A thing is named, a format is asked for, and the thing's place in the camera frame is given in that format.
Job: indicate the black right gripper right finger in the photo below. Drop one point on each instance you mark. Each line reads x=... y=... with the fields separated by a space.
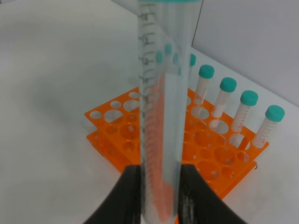
x=198 y=204

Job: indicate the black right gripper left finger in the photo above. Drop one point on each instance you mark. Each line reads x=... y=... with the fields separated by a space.
x=123 y=204

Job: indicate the teal-capped test tube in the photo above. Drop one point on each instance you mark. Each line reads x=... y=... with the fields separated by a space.
x=163 y=99

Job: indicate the orange test tube rack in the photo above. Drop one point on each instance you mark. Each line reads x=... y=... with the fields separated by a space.
x=221 y=156

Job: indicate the second-row left tube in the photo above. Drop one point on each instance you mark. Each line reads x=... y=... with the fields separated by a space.
x=248 y=100

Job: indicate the back-row tube far right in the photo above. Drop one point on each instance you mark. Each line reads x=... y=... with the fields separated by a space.
x=273 y=115

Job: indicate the back-row tube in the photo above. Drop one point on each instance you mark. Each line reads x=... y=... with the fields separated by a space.
x=192 y=63
x=168 y=50
x=206 y=73
x=227 y=86
x=273 y=115
x=159 y=60

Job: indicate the back-row tube far left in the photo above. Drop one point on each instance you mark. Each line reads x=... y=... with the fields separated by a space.
x=159 y=60

